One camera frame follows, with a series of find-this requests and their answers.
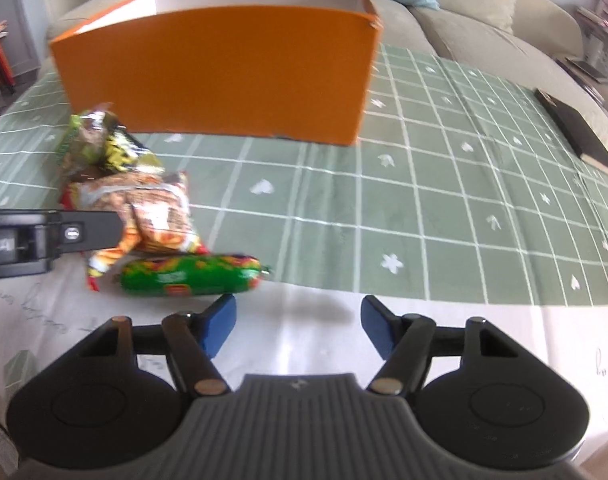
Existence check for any green candy bag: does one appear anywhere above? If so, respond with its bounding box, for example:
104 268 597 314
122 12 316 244
118 254 270 297

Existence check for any orange printed peanut bag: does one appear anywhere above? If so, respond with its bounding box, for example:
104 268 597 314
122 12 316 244
61 171 207 292

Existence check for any black yellow snack packet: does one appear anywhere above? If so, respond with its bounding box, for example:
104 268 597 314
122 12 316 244
102 127 165 174

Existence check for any phone on sofa arm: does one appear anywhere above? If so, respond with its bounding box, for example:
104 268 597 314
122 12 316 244
566 58 608 84

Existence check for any white printed table cloth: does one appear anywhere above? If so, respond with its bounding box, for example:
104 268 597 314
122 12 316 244
0 255 608 455

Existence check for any green raisins bag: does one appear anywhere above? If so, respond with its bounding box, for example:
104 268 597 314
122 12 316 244
55 103 118 185

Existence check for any green checked tablecloth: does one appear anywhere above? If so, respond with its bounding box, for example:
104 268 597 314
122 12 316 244
0 47 608 307

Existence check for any orange cardboard box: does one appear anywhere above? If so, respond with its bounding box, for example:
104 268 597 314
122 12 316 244
50 0 383 145

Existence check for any black notebook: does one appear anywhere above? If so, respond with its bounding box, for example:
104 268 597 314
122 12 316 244
534 89 608 174

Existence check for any beige sofa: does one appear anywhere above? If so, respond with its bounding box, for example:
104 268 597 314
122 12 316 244
49 0 608 146

